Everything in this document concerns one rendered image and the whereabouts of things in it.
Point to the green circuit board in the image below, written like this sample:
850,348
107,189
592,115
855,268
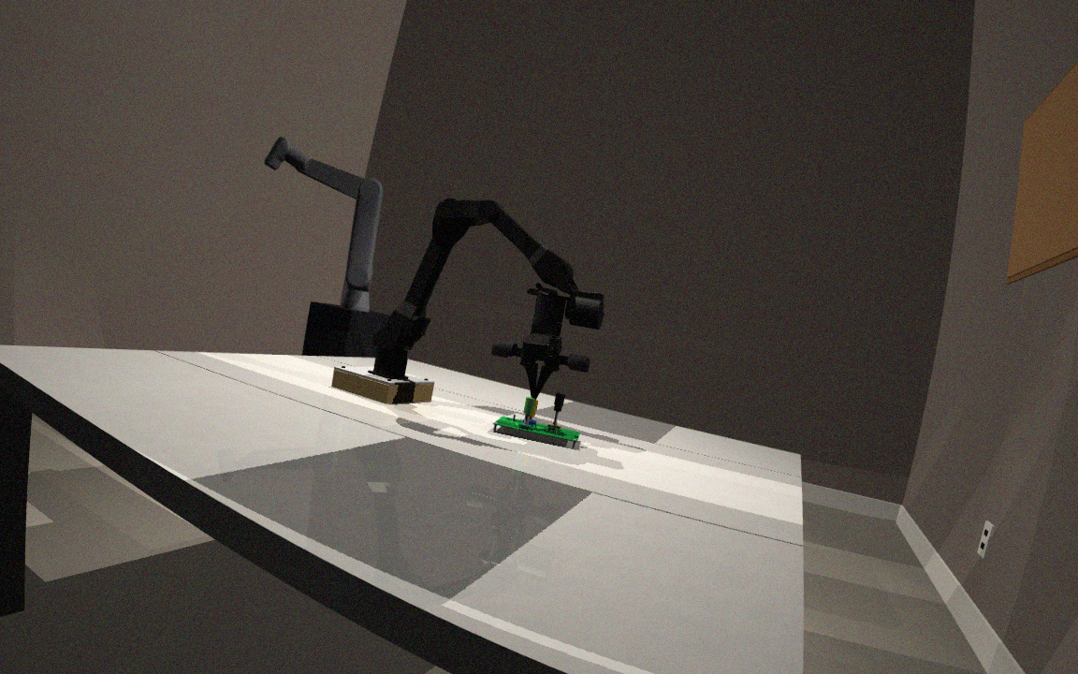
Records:
528,425

